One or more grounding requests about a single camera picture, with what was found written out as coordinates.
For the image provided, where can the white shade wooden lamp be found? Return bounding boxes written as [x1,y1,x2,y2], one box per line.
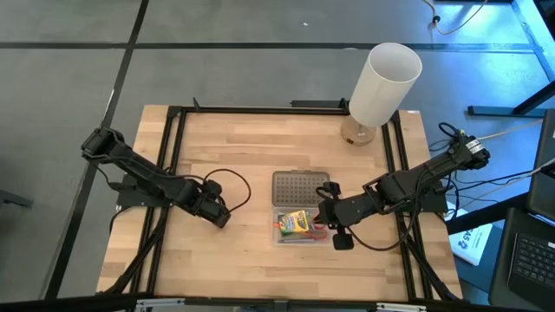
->
[340,42,424,147]

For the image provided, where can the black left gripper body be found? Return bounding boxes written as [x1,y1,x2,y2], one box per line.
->
[189,184,227,218]

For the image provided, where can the black rig crossbar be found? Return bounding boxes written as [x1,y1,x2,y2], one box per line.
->
[0,292,555,312]

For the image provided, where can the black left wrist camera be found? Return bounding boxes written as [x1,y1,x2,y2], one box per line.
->
[203,179,224,198]

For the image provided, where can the white booklet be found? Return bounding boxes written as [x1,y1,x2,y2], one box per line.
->
[448,207,494,267]

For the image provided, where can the black floor cable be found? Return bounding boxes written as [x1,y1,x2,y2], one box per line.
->
[437,168,534,192]

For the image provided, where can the cream floor cable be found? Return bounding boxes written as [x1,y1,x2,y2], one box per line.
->
[422,0,491,36]

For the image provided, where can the black desk leg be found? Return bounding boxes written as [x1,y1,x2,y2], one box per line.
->
[467,80,555,118]

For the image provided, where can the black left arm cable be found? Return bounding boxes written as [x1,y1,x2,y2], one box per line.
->
[171,167,253,214]

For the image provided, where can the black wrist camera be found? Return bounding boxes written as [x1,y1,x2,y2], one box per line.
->
[203,179,224,198]
[332,232,356,252]

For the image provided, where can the black laptop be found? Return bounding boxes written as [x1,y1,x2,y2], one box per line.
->
[489,206,555,311]

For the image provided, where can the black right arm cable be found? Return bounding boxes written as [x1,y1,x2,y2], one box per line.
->
[346,172,424,253]

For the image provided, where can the black floor stand foot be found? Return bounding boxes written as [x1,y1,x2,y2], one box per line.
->
[0,189,34,208]

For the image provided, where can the yellow extension cord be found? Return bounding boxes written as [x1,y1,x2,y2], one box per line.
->
[459,119,545,143]

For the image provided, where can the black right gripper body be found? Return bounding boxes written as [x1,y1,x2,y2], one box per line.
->
[323,181,370,230]

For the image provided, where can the grey monitor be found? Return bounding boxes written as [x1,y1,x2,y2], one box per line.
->
[526,107,555,222]

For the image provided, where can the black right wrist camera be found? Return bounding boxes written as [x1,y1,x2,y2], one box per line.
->
[332,232,356,252]

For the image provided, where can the black aluminium table frame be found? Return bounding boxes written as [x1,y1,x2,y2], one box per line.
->
[98,97,464,304]

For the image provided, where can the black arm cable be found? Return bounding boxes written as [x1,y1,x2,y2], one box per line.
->
[171,167,253,214]
[346,172,424,253]

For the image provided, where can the yellow green crayon box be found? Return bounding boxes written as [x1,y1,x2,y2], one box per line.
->
[276,209,311,237]

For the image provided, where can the clear plastic pencil case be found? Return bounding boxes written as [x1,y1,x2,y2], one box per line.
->
[271,169,334,248]

